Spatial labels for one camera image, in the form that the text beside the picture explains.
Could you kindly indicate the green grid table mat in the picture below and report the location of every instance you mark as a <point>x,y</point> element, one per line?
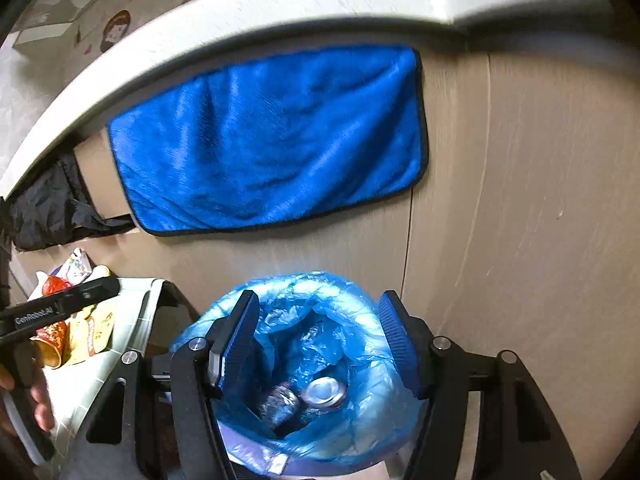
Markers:
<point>73,387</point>

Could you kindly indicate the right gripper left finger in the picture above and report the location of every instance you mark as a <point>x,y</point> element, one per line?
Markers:
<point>144,400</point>

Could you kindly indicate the grey kitchen countertop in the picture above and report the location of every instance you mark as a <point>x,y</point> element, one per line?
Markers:
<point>200,25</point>

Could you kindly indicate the colourful tissue packet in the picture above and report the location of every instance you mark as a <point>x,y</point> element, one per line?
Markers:
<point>76,268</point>

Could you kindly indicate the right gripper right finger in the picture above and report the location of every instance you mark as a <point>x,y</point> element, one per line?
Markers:
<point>519,437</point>

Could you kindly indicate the clear plastic wrapper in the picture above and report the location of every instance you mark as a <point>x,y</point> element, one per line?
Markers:
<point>278,406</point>

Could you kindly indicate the person left hand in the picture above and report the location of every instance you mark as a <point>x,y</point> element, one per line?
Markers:
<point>40,395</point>

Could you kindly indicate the blue hanging towel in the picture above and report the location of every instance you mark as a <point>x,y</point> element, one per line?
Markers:
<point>274,141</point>

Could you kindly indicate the black hanging cloth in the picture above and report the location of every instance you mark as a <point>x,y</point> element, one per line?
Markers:
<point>55,208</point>

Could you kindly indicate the gold foil wrapper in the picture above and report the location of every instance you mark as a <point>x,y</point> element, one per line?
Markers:
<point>89,332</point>

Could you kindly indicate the red crushed soda can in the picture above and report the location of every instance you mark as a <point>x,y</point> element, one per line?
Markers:
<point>324,393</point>

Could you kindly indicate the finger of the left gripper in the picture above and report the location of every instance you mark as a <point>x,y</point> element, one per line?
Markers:
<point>22,321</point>

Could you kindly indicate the red snack wrapper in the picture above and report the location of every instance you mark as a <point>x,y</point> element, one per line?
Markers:
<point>53,284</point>

